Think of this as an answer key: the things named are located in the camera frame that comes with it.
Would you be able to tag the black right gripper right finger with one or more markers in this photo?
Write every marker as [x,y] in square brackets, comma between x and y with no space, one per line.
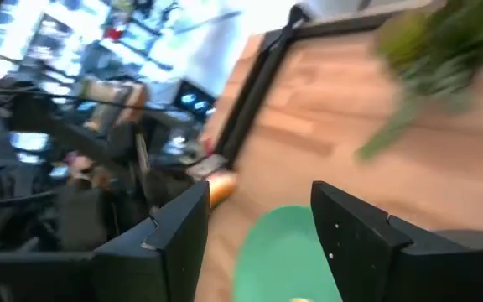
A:
[350,243]

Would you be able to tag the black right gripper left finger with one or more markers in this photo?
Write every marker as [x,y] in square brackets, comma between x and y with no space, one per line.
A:
[174,235]

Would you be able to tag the orange brown donut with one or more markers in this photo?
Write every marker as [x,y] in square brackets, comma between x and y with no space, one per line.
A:
[224,189]

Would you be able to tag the teal plate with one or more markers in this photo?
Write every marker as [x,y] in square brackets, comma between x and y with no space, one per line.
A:
[279,260]

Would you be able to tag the computer case with blue fans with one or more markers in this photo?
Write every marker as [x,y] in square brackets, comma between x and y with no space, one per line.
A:
[193,100]

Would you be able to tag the green potted plant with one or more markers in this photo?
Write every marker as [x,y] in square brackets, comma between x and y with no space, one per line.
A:
[434,50]

